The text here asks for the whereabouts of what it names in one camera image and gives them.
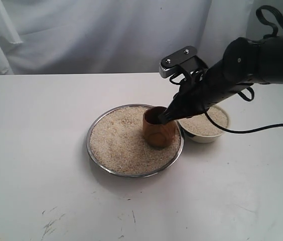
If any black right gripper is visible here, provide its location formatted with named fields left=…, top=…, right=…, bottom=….
left=158, top=56, right=208, bottom=125

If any brown wooden cup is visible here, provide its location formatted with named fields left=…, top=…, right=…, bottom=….
left=142, top=106, right=177, bottom=148

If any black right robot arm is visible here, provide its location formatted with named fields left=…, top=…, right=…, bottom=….
left=159, top=36, right=283, bottom=124

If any small white rice bowl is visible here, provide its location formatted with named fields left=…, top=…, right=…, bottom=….
left=178, top=105, right=230, bottom=143

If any round steel rice plate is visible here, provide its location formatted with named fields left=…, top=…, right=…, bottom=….
left=86, top=104, right=184, bottom=178

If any white backdrop curtain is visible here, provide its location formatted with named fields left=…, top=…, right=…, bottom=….
left=0, top=1, right=283, bottom=75

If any black camera cable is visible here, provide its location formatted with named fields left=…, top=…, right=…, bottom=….
left=169, top=5, right=283, bottom=134

